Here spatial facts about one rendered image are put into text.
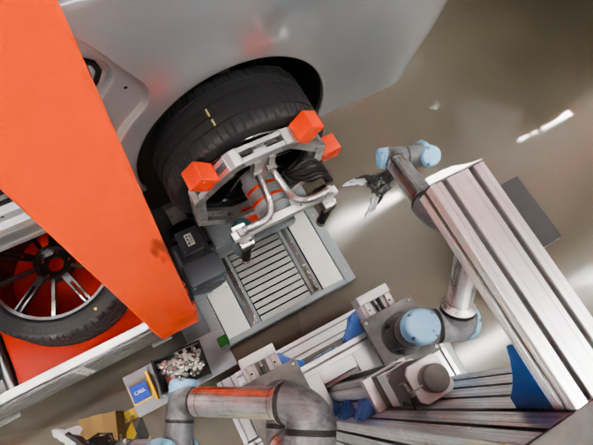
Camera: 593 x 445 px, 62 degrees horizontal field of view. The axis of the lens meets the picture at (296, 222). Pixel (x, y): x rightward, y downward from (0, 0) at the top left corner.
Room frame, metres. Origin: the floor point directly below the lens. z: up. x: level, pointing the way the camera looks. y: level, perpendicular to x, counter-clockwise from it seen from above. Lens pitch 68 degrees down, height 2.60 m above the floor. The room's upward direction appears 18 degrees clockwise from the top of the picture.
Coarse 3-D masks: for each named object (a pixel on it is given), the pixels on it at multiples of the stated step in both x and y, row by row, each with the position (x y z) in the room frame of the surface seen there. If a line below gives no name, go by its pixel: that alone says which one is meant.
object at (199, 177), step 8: (192, 168) 0.65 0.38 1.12; (200, 168) 0.67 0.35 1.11; (208, 168) 0.69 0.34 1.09; (184, 176) 0.63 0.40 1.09; (192, 176) 0.63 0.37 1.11; (200, 176) 0.63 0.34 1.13; (208, 176) 0.65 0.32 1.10; (216, 176) 0.67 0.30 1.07; (192, 184) 0.61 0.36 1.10; (200, 184) 0.62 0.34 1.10; (208, 184) 0.64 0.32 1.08
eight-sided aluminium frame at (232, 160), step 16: (288, 128) 0.91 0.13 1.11; (256, 144) 0.81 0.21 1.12; (288, 144) 0.85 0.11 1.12; (304, 144) 0.90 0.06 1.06; (320, 144) 0.97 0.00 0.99; (224, 160) 0.72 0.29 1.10; (240, 160) 0.73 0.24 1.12; (256, 160) 0.76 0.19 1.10; (224, 176) 0.68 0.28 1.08; (192, 192) 0.63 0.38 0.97; (208, 192) 0.63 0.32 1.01; (192, 208) 0.63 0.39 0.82; (208, 208) 0.68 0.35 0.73; (224, 208) 0.72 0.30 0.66; (240, 208) 0.77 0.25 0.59; (208, 224) 0.62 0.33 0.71
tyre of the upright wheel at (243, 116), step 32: (192, 96) 0.89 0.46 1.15; (224, 96) 0.92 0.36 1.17; (256, 96) 0.96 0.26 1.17; (288, 96) 1.02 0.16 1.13; (160, 128) 0.80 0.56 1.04; (192, 128) 0.79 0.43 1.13; (224, 128) 0.81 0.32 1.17; (256, 128) 0.85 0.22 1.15; (160, 160) 0.71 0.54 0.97; (192, 160) 0.70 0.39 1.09
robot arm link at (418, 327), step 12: (408, 312) 0.44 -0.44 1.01; (420, 312) 0.45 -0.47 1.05; (432, 312) 0.46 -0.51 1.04; (396, 324) 0.41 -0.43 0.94; (408, 324) 0.40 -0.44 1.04; (420, 324) 0.41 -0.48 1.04; (432, 324) 0.42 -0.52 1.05; (396, 336) 0.37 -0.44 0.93; (408, 336) 0.36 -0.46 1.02; (420, 336) 0.37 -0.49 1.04; (432, 336) 0.38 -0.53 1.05; (444, 336) 0.40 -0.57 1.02
